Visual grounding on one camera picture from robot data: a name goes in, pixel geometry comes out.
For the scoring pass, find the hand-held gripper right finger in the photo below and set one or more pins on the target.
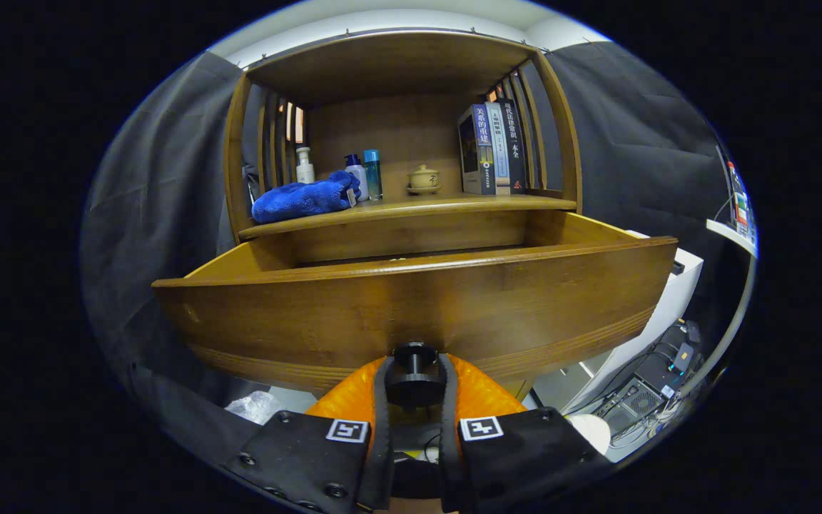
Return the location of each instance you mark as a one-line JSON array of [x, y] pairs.
[[448, 442]]

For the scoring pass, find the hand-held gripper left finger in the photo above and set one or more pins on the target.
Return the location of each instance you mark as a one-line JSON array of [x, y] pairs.
[[382, 442]]

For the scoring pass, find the wooden drawer with black knob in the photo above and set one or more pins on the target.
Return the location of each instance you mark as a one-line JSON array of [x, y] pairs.
[[418, 307]]

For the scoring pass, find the wooden countertop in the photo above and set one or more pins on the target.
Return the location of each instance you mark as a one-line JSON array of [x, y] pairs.
[[447, 203]]

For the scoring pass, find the clear plastic bag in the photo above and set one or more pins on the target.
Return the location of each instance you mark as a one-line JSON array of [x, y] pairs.
[[254, 407]]

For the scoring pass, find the white round object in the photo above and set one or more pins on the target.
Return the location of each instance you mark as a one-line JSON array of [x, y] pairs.
[[591, 432]]

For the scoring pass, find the black computer case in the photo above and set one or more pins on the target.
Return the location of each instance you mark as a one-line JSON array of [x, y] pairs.
[[643, 400]]

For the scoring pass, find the blue towel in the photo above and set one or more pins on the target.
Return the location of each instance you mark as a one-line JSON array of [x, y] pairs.
[[297, 200]]

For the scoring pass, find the white box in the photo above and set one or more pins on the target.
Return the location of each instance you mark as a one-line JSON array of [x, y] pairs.
[[668, 307]]

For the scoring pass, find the white lotion bottle blue cap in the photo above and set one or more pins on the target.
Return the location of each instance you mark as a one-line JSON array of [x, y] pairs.
[[358, 178]]

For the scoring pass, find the beige lidded teacup with saucer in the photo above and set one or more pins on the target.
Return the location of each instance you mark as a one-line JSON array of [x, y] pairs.
[[424, 178]]

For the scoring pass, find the teal clear bottle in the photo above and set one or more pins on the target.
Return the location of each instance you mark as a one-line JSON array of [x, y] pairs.
[[372, 175]]

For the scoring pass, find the white pump bottle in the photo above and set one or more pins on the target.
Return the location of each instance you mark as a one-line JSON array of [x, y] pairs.
[[305, 171]]

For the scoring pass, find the book with blue spine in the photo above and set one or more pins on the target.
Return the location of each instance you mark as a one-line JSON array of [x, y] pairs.
[[481, 150]]

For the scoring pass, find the book with pale spine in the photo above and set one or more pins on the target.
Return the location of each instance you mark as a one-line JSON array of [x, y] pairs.
[[500, 150]]

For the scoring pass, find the white desk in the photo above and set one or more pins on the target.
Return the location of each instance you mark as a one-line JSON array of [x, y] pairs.
[[728, 232]]

